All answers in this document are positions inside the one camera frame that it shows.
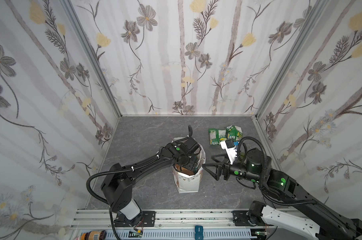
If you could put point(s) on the cartoon animal paper bag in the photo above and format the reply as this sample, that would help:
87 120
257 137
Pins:
185 183

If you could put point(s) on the brown snack packet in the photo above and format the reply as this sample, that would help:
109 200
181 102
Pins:
182 170

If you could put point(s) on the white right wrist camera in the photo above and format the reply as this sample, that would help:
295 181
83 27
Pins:
231 149

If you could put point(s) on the green yellow snack packet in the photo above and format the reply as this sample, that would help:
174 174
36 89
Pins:
234 133

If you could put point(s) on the brown bottle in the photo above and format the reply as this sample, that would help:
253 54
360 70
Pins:
92 235

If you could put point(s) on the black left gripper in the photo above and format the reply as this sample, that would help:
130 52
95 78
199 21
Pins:
189 160

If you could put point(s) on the blue clip on rail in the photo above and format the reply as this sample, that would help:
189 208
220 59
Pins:
198 233

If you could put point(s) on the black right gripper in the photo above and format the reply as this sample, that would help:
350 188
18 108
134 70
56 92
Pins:
224 171

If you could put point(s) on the aluminium rail base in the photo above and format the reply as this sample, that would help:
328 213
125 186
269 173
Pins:
172 225

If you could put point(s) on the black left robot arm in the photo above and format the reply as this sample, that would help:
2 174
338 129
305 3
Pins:
117 186

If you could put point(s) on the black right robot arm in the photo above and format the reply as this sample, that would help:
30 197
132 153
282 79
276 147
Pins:
249 161

